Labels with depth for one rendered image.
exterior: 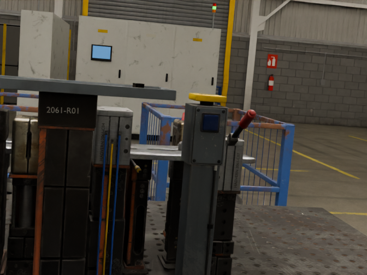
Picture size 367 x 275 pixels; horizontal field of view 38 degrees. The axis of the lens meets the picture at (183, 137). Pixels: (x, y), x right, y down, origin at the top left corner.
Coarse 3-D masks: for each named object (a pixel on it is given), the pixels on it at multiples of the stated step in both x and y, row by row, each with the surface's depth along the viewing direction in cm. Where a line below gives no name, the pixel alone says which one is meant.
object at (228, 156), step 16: (240, 144) 118; (224, 160) 118; (240, 160) 119; (224, 176) 118; (240, 176) 119; (224, 192) 119; (224, 208) 121; (224, 224) 121; (224, 240) 122; (224, 256) 123; (224, 272) 123
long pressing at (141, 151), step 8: (8, 144) 124; (136, 144) 141; (8, 152) 118; (136, 152) 125; (144, 152) 126; (152, 152) 127; (160, 152) 130; (168, 152) 131; (176, 152) 133; (176, 160) 127; (248, 160) 132
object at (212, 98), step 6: (192, 96) 101; (198, 96) 98; (204, 96) 99; (210, 96) 99; (216, 96) 99; (222, 96) 100; (204, 102) 101; (210, 102) 101; (216, 102) 99; (222, 102) 100
